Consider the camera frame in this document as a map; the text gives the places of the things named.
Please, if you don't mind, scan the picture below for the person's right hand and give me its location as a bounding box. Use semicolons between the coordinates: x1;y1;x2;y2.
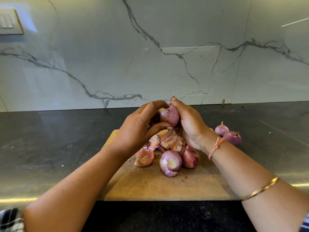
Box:
170;96;224;152

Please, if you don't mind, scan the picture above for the person's left hand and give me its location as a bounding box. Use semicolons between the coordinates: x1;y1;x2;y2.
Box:
110;100;173;158

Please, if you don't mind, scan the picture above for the brownish red onion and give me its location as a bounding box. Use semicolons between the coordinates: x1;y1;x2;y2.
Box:
158;105;181;127

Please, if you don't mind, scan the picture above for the small red onion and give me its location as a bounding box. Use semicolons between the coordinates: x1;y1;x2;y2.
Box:
214;121;230;137

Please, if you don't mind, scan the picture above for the pile of onion peels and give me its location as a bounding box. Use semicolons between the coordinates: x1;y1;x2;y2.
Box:
134;127;189;168

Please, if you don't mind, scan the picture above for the red onion with pale patch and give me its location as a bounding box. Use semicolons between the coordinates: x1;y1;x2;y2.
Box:
159;150;183;178

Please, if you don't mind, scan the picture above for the person's right forearm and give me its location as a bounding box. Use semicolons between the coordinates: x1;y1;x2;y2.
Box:
209;139;309;232

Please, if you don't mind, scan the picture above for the person's left forearm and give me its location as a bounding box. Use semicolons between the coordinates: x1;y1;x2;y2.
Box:
23;148;130;232

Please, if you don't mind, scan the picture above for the wooden cutting board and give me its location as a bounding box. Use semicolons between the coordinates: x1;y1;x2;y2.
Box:
100;129;239;201

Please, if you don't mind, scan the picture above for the gold bangle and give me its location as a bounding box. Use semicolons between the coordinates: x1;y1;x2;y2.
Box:
242;176;280;201

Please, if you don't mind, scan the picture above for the black white plaid sleeve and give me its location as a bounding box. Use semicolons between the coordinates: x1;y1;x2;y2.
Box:
0;208;25;232

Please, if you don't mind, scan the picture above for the orange thread bracelet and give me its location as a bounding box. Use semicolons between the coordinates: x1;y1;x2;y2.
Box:
209;137;226;160

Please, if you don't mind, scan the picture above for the white wall switch plate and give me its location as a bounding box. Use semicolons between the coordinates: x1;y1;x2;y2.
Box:
0;8;24;35

